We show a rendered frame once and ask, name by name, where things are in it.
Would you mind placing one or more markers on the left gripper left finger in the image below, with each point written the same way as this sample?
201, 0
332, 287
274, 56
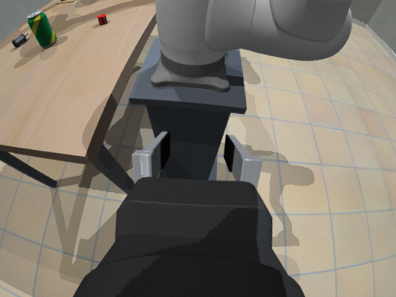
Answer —
148, 162

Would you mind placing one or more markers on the green soda can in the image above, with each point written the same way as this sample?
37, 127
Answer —
42, 29

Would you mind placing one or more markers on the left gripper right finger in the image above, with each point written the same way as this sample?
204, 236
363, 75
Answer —
245, 167

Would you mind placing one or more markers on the red die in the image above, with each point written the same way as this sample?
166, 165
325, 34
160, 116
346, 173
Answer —
102, 19

